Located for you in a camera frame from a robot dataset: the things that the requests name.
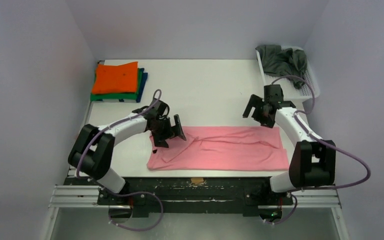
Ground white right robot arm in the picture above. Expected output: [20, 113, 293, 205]
[242, 84, 336, 204]

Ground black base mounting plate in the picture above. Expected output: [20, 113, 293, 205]
[63, 177, 295, 220]

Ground orange folded t-shirt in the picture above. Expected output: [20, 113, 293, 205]
[91, 61, 138, 95]

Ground navy blue folded t-shirt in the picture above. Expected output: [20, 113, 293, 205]
[135, 68, 148, 103]

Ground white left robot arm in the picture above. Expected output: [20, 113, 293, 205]
[67, 98, 187, 205]

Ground green folded t-shirt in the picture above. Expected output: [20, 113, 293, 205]
[89, 68, 141, 103]

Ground pink t-shirt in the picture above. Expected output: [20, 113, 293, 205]
[146, 126, 290, 172]

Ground white plastic basket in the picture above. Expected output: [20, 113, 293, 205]
[255, 45, 321, 104]

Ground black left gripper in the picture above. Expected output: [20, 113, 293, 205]
[150, 114, 185, 147]

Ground dark grey crumpled t-shirt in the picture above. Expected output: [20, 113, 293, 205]
[255, 44, 308, 90]

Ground brown tape piece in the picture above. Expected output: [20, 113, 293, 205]
[190, 177, 205, 186]

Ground aluminium frame rail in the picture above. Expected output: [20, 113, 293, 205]
[48, 185, 342, 208]

